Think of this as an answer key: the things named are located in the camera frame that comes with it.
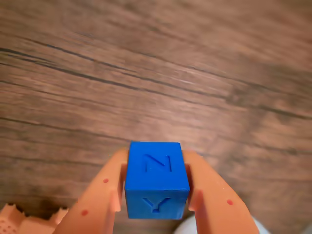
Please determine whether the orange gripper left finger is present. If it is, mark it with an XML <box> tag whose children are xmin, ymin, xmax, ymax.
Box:
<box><xmin>53</xmin><ymin>148</ymin><xmax>129</xmax><ymax>234</ymax></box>

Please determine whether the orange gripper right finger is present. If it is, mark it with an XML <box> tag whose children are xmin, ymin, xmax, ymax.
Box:
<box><xmin>183</xmin><ymin>149</ymin><xmax>259</xmax><ymax>234</ymax></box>

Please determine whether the blue lettered cube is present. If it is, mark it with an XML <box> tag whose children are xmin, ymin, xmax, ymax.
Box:
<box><xmin>124</xmin><ymin>140</ymin><xmax>191</xmax><ymax>220</ymax></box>

